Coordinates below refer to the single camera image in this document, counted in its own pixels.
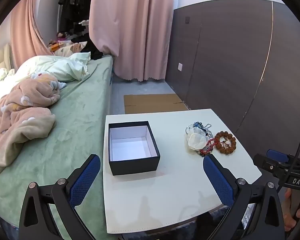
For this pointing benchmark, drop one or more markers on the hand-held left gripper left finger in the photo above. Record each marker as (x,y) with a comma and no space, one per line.
(85,177)

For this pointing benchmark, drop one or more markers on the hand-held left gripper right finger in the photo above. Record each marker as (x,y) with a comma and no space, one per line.
(218,182)

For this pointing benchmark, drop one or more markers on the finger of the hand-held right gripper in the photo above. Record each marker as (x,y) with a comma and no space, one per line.
(277,155)

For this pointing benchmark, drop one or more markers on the white flower ornament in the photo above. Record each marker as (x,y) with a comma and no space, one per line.
(196,141)

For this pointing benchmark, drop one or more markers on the black jewelry box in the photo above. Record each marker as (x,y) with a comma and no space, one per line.
(133,166)

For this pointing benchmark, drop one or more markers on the person's right hand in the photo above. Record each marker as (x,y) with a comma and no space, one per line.
(287,210)

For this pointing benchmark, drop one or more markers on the bed with green sheet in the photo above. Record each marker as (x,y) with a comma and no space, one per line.
(77,130)

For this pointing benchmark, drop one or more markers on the white table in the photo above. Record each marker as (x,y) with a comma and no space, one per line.
(170,192)

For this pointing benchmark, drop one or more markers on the pink fleece blanket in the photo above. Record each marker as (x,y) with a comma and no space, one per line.
(22,115)

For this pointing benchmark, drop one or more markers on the flat brown cardboard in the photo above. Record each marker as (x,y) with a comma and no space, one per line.
(152,103)

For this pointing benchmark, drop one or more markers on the pale green duvet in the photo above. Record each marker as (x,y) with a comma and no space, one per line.
(52,67)

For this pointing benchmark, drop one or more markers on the black clothes pile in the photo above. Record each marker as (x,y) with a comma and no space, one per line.
(93,50)

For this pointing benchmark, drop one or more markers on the patterned pillow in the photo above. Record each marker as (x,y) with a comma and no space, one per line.
(70,49)

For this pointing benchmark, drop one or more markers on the orange box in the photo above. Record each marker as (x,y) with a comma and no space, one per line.
(56,47)

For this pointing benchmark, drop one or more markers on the beige headboard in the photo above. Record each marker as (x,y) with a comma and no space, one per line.
(1,57)

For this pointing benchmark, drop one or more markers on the wide pink curtain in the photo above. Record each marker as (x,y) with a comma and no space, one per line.
(130,30)

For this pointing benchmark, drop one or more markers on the narrow pink curtain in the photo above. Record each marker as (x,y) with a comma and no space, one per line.
(25,35)

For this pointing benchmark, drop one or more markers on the dark hanging clothes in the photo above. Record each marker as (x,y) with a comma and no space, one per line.
(70,7)

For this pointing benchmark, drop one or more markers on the white wall socket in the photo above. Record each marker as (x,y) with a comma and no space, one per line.
(180,66)

